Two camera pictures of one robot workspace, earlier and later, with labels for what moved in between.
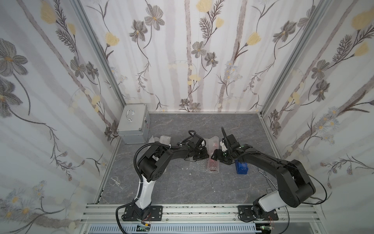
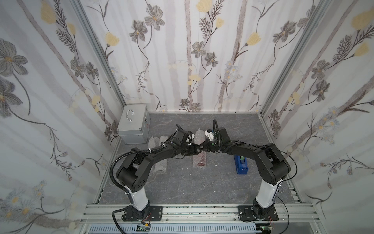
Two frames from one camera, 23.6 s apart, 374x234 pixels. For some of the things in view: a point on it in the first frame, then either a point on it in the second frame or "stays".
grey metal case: x=134 y=126 stays
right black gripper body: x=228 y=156 → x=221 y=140
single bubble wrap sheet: x=152 y=139 stays
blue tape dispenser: x=241 y=168 stays
